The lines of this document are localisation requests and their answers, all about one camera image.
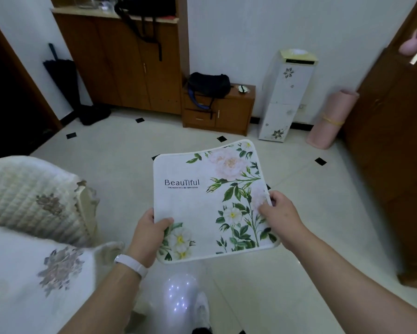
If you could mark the person's right forearm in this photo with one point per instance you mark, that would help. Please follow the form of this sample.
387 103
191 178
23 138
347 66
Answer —
351 285

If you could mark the person's right hand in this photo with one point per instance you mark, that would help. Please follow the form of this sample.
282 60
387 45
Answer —
285 219

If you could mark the white floral cushion cover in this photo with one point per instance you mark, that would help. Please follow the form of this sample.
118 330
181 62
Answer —
24 285

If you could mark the person's left thumb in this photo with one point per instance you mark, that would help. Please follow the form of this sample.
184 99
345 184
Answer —
163 223

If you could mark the person's white shoe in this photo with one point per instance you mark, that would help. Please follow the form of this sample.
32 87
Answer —
201 313

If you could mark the yellow rubber band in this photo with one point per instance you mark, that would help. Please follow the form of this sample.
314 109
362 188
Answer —
333 120

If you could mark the white floral water dispenser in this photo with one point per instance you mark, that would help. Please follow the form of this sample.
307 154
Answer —
285 97

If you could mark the pink slipper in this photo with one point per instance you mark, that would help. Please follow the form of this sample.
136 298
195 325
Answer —
415 39

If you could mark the person's left forearm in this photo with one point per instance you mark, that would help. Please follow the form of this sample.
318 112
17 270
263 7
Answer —
104 302

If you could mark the person's right thumb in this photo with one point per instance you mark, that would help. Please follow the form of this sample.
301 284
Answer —
265 210

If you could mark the white quilted sofa cover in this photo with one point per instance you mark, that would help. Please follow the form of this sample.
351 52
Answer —
24 198

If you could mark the white wristband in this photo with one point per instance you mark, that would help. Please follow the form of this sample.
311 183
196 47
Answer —
131 264

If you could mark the black folded umbrella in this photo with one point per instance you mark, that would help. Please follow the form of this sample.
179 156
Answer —
60 78

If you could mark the small round dish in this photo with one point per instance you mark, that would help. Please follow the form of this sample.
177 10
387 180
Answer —
243 89

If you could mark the pink rolled yoga mat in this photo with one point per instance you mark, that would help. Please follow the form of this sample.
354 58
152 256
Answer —
330 118

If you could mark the white floral mat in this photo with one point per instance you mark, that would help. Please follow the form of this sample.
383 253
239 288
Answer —
194 205

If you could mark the black boots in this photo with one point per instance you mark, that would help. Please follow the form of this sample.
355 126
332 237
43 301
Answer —
94 114

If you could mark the small brown drawer cabinet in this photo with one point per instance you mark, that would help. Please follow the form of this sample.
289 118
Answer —
229 113

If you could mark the tall brown wooden cabinet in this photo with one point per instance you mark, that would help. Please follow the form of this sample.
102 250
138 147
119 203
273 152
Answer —
125 66

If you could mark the brown wooden wardrobe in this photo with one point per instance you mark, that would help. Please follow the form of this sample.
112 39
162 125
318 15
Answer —
389 153

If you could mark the person's left hand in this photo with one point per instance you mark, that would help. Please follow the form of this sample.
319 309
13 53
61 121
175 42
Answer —
146 239

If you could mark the clear glass container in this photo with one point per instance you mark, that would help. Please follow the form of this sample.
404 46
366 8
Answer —
91 1

